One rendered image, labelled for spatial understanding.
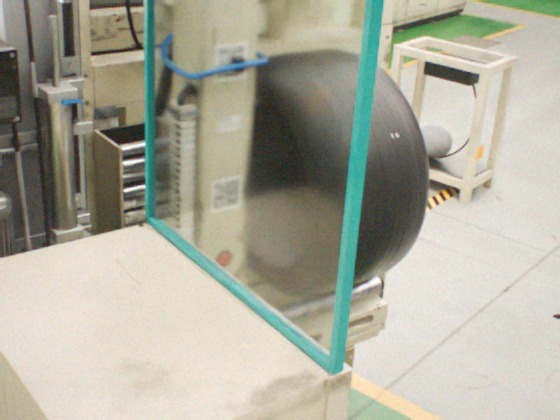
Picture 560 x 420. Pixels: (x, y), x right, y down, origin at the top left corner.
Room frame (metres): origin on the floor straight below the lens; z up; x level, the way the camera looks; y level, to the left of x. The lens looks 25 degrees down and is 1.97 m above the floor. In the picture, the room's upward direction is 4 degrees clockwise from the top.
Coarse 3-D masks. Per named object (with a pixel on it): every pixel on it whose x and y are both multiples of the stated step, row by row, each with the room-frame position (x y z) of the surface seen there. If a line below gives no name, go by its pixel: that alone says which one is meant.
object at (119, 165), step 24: (96, 144) 2.03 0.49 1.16; (120, 144) 2.08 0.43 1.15; (144, 144) 1.99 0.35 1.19; (96, 168) 2.03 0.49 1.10; (120, 168) 1.93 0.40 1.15; (144, 168) 2.00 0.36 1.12; (96, 192) 2.04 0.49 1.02; (120, 192) 1.93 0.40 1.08; (144, 192) 1.97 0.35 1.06; (120, 216) 1.93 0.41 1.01; (144, 216) 1.97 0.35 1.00
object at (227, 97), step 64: (192, 0) 1.28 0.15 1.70; (256, 0) 1.15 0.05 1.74; (320, 0) 1.04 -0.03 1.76; (192, 64) 1.28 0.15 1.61; (256, 64) 1.14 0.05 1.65; (320, 64) 1.03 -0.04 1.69; (192, 128) 1.28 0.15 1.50; (256, 128) 1.14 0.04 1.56; (320, 128) 1.03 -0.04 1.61; (192, 192) 1.28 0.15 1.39; (256, 192) 1.13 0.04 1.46; (320, 192) 1.02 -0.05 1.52; (192, 256) 1.26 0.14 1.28; (256, 256) 1.13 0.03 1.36; (320, 256) 1.01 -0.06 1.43; (320, 320) 1.00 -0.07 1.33
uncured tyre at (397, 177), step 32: (384, 96) 1.80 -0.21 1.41; (384, 128) 1.73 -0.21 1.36; (416, 128) 1.78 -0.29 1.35; (384, 160) 1.69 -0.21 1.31; (416, 160) 1.74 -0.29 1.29; (384, 192) 1.66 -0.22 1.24; (416, 192) 1.72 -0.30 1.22; (384, 224) 1.66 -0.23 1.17; (416, 224) 1.72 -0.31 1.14; (384, 256) 1.70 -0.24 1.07
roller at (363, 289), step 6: (378, 276) 1.87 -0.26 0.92; (366, 282) 1.83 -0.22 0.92; (372, 282) 1.84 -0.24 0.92; (378, 282) 1.85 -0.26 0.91; (354, 288) 1.80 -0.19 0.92; (360, 288) 1.81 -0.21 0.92; (366, 288) 1.82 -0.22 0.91; (372, 288) 1.83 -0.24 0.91; (378, 288) 1.84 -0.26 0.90; (354, 294) 1.79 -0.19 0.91; (360, 294) 1.81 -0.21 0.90; (366, 294) 1.82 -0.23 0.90; (354, 300) 1.80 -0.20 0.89
